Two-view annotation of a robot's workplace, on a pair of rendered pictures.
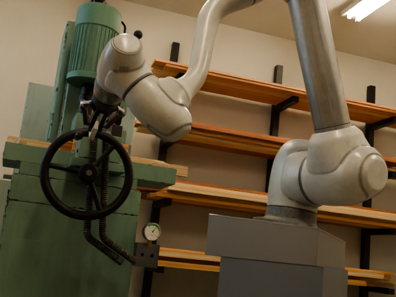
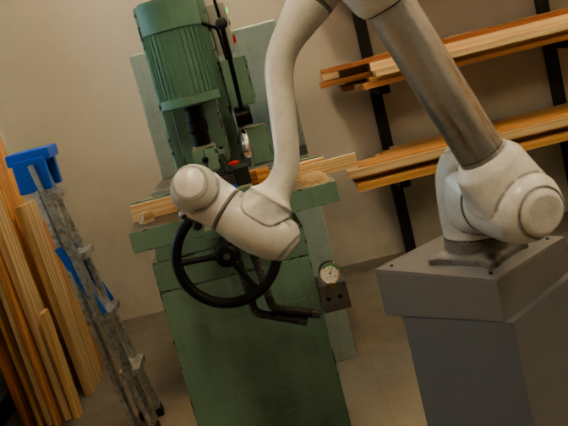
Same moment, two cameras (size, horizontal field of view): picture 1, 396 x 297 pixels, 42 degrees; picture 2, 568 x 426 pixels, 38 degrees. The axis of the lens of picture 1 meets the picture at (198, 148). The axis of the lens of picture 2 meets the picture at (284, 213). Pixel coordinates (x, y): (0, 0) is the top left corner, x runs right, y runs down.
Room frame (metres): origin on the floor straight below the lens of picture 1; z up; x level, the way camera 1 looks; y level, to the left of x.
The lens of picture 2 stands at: (-0.38, -0.46, 1.28)
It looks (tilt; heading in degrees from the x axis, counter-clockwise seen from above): 11 degrees down; 17
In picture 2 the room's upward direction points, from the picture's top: 14 degrees counter-clockwise
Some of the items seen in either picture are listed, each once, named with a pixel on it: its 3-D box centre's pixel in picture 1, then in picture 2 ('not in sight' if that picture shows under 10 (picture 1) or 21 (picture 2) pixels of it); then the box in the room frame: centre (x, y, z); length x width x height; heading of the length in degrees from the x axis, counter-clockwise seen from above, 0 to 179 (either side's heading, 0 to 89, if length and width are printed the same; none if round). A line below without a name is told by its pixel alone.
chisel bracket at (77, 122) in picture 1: (82, 128); (207, 159); (1.96, 0.45, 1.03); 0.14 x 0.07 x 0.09; 19
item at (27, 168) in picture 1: (76, 179); (224, 231); (1.88, 0.43, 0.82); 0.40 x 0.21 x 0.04; 109
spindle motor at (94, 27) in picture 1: (94, 48); (177, 52); (1.94, 0.44, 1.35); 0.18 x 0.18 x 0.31
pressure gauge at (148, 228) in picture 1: (151, 234); (330, 275); (1.82, 0.13, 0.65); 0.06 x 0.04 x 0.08; 109
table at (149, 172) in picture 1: (92, 165); (234, 213); (1.85, 0.37, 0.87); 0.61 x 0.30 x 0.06; 109
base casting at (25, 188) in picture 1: (68, 200); (229, 238); (2.05, 0.49, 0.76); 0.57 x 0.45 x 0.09; 19
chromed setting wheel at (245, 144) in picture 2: not in sight; (246, 148); (2.10, 0.37, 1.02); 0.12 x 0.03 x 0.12; 19
